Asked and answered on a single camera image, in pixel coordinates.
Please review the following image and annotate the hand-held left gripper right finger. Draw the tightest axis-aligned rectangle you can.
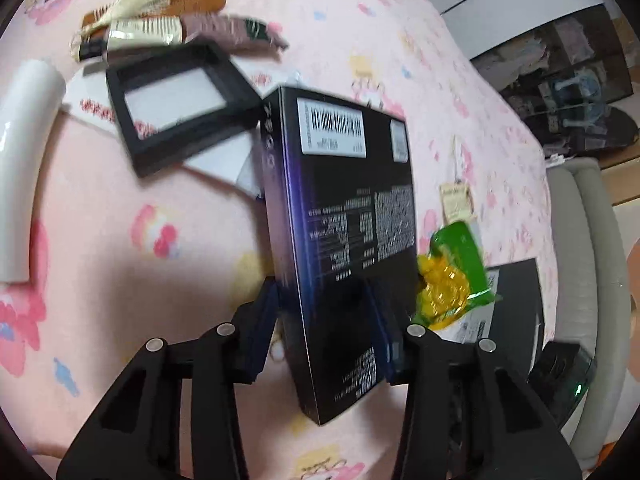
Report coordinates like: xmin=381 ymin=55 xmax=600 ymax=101
xmin=365 ymin=280 xmax=583 ymax=480

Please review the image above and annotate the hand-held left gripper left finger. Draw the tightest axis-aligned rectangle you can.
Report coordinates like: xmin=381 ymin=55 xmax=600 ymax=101
xmin=56 ymin=276 xmax=280 ymax=480

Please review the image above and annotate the black cardboard box container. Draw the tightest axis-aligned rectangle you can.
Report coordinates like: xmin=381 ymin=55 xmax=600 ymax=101
xmin=440 ymin=257 xmax=546 ymax=381

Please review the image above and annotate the black printed box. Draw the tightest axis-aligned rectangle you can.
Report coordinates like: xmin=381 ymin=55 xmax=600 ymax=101
xmin=257 ymin=85 xmax=418 ymax=426

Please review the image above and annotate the white wet wipes pack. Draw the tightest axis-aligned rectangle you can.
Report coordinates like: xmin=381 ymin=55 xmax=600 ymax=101
xmin=62 ymin=57 xmax=263 ymax=198

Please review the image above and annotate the green yellow snack packet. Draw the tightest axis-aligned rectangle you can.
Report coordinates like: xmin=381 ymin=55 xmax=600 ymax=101
xmin=410 ymin=220 xmax=502 ymax=331

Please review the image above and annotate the grey padded headboard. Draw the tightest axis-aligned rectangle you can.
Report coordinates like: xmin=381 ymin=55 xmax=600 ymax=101
xmin=545 ymin=157 xmax=631 ymax=461

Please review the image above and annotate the pink printed blanket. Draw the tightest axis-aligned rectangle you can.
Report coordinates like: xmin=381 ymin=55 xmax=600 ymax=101
xmin=0 ymin=0 xmax=561 ymax=480

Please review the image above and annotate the photo card tag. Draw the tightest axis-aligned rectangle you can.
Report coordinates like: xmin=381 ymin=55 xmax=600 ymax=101
xmin=439 ymin=180 xmax=475 ymax=222

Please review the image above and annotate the white curved tube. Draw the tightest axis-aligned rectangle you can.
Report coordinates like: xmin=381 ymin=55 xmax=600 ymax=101
xmin=0 ymin=58 xmax=66 ymax=283

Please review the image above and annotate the dark patterned pouch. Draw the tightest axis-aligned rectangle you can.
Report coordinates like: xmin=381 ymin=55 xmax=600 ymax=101
xmin=182 ymin=12 xmax=288 ymax=53

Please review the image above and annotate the beige cream tube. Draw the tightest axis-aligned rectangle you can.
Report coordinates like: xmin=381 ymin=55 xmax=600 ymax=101
xmin=77 ymin=16 xmax=183 ymax=63

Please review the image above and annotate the dark glass cabinet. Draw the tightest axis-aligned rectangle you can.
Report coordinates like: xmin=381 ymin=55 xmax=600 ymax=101
xmin=470 ymin=5 xmax=633 ymax=156

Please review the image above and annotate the black picture frame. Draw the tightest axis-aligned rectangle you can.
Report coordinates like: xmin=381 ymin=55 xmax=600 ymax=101
xmin=105 ymin=40 xmax=261 ymax=178

